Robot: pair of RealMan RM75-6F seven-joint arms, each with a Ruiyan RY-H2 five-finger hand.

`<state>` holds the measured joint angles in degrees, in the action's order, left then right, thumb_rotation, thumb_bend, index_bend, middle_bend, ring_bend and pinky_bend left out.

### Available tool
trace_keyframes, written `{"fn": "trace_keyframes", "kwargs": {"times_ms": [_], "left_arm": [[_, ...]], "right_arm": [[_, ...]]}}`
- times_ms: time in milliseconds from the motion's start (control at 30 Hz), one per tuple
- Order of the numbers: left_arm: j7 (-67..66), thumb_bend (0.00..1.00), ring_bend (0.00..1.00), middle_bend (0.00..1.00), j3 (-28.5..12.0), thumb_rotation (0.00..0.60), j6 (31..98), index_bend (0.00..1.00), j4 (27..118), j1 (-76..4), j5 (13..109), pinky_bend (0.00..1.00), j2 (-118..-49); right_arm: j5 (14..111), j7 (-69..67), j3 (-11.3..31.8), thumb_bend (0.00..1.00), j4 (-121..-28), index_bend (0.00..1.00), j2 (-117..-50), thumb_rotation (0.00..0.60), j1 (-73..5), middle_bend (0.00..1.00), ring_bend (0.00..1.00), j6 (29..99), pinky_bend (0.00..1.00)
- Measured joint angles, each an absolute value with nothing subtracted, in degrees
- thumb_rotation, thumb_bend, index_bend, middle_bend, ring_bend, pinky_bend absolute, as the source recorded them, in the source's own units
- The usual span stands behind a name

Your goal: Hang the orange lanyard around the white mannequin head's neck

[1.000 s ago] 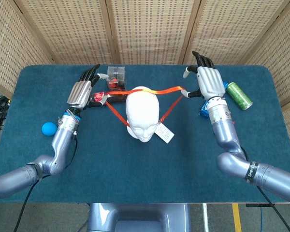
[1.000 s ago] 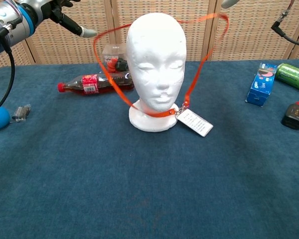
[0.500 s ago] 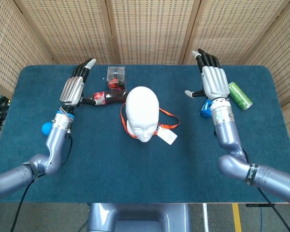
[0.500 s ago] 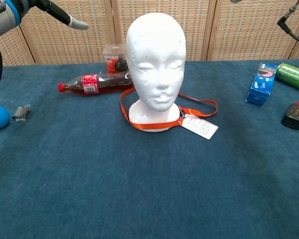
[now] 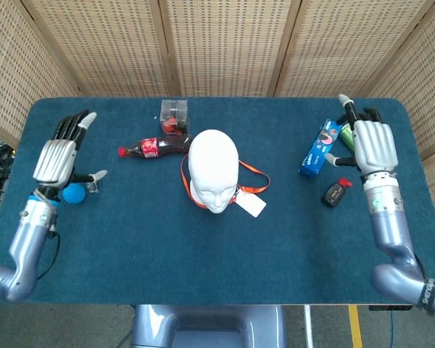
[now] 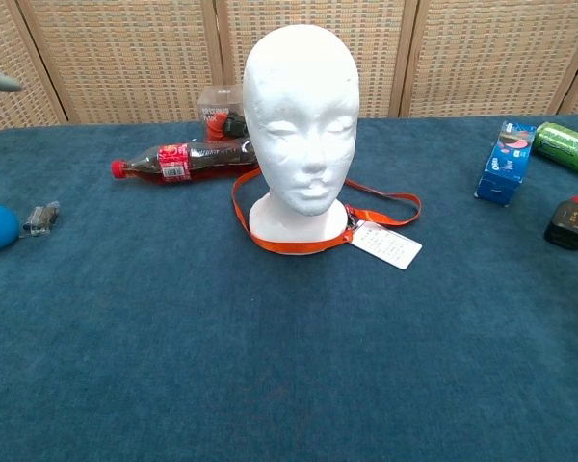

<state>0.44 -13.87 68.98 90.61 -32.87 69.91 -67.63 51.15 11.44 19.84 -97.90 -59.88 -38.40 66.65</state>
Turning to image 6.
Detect orange lanyard strap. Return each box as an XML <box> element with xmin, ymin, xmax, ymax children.
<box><xmin>231</xmin><ymin>166</ymin><xmax>422</xmax><ymax>256</ymax></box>

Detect white ID badge card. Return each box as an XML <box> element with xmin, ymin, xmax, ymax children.
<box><xmin>350</xmin><ymin>219</ymin><xmax>424</xmax><ymax>271</ymax></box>

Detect white foam mannequin head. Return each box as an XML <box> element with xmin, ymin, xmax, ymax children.
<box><xmin>242</xmin><ymin>23</ymin><xmax>360</xmax><ymax>255</ymax></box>

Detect woven wooden folding screen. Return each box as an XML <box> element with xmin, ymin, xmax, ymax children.
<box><xmin>0</xmin><ymin>0</ymin><xmax>578</xmax><ymax>140</ymax></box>

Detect small clear wrapped metal item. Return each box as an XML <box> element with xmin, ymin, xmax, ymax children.
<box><xmin>21</xmin><ymin>200</ymin><xmax>62</xmax><ymax>239</ymax></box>

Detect cola bottle with red cap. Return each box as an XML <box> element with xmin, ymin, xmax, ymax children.
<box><xmin>110</xmin><ymin>138</ymin><xmax>260</xmax><ymax>186</ymax></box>

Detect clear plastic box red contents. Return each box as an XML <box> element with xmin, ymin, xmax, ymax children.
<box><xmin>197</xmin><ymin>84</ymin><xmax>249</xmax><ymax>143</ymax></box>

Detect blue table cloth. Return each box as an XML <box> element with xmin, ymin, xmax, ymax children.
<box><xmin>0</xmin><ymin>113</ymin><xmax>578</xmax><ymax>462</ymax></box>

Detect blue Oreo cookie box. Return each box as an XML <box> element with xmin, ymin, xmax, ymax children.
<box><xmin>473</xmin><ymin>120</ymin><xmax>539</xmax><ymax>209</ymax></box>

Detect green drink can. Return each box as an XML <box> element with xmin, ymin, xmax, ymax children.
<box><xmin>531</xmin><ymin>121</ymin><xmax>578</xmax><ymax>183</ymax></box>

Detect small black bottle red cap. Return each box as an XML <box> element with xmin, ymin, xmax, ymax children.
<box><xmin>543</xmin><ymin>194</ymin><xmax>578</xmax><ymax>251</ymax></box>

